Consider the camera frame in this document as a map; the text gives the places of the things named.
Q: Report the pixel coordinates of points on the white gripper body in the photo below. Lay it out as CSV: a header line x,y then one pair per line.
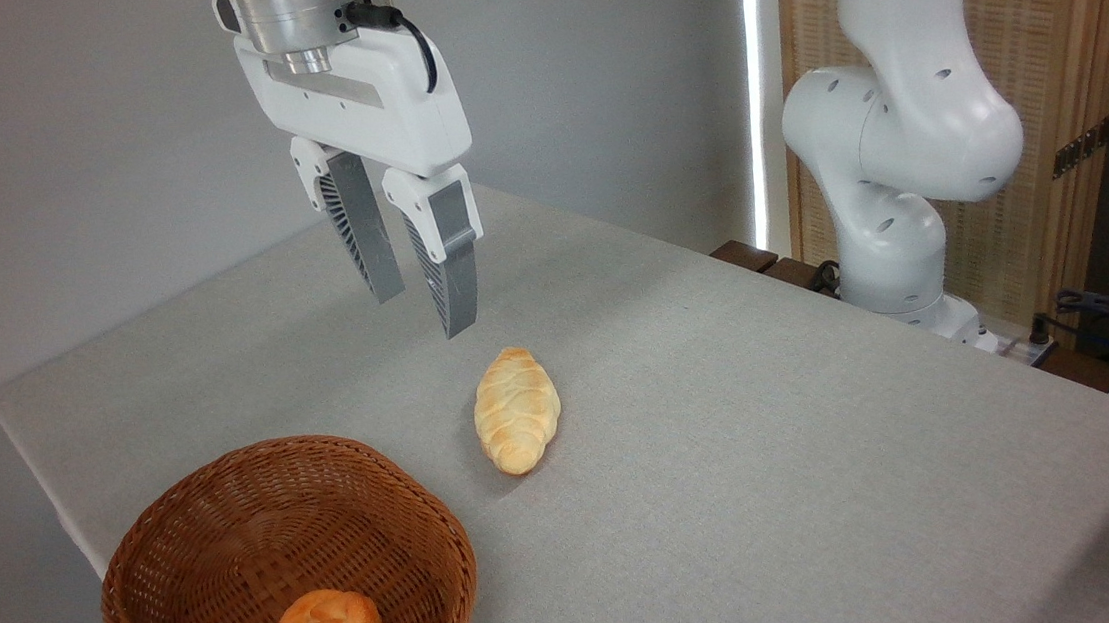
x,y
366,102

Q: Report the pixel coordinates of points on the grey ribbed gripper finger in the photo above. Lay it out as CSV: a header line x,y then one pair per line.
x,y
455,260
369,232

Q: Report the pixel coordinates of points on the long braided bread loaf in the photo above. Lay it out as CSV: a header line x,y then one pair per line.
x,y
517,410

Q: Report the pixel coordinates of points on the brown wicker basket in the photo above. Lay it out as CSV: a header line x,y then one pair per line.
x,y
193,544

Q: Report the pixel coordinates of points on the grey tablecloth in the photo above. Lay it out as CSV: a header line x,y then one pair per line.
x,y
778,453

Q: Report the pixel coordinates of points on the white power strip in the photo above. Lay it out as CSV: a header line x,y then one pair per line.
x,y
1014,346

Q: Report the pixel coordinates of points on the black screen hinge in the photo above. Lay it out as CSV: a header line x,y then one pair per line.
x,y
1082,148

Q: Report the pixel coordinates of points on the woven wooden folding screen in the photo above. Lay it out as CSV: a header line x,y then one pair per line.
x,y
1057,27

